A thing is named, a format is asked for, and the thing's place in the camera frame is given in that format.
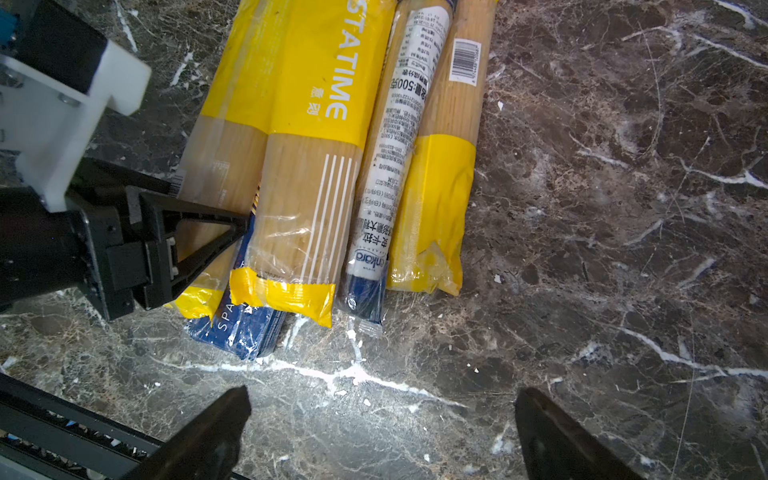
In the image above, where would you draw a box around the yellow Pastatime spaghetti pack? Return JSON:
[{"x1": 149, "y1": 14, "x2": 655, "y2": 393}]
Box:
[{"x1": 230, "y1": 1, "x2": 397, "y2": 327}]

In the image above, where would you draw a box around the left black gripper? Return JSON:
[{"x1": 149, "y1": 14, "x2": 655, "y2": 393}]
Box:
[{"x1": 1, "y1": 158, "x2": 248, "y2": 320}]

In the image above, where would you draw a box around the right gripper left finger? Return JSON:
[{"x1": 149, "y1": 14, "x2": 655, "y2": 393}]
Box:
[{"x1": 124, "y1": 386, "x2": 251, "y2": 479}]

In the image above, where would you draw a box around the blue spaghetti pack underneath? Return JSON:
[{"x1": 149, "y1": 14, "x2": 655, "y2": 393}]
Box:
[{"x1": 185, "y1": 215, "x2": 289, "y2": 361}]

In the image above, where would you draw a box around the blue white label spaghetti pack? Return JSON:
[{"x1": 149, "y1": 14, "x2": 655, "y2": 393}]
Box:
[{"x1": 338, "y1": 1, "x2": 457, "y2": 336}]

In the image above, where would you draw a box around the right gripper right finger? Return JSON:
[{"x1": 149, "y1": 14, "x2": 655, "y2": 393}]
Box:
[{"x1": 515, "y1": 387, "x2": 642, "y2": 480}]

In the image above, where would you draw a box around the yellow spaghetti pack white label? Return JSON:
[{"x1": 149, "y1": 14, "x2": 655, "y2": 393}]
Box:
[{"x1": 387, "y1": 0, "x2": 497, "y2": 296}]

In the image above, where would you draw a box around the yellow spaghetti pack barcode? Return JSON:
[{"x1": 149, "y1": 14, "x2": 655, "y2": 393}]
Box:
[{"x1": 174, "y1": 1, "x2": 293, "y2": 289}]

